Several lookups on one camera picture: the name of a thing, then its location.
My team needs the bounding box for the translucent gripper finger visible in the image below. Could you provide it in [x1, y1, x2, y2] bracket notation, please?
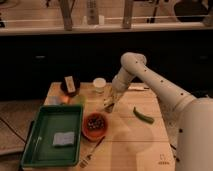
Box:
[103, 92, 113, 104]
[110, 93, 122, 107]

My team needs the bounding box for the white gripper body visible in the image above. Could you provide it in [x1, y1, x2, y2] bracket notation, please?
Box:
[112, 74, 132, 93]

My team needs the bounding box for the yellow banana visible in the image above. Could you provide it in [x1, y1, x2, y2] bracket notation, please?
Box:
[101, 103, 114, 113]

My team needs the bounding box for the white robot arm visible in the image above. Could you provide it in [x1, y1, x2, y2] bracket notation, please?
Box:
[104, 52, 213, 171]

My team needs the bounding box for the white plastic cup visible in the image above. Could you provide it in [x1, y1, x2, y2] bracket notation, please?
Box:
[93, 77, 106, 93]

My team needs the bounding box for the white knife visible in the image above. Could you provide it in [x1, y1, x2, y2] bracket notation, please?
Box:
[128, 86, 149, 91]

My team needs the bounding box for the orange bowl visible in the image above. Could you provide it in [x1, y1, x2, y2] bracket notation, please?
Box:
[82, 113, 108, 142]

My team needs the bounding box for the green pepper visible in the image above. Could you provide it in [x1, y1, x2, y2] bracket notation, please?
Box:
[133, 107, 154, 124]

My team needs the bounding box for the dark round container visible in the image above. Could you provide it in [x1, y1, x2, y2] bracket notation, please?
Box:
[60, 76, 80, 97]

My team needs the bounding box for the blue sponge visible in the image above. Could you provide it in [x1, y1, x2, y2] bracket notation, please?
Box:
[53, 132, 75, 146]

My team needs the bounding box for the green plastic tray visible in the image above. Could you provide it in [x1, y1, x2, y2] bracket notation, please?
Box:
[21, 105, 83, 168]

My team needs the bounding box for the metal fork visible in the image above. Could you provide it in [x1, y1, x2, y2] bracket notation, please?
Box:
[79, 138, 104, 168]

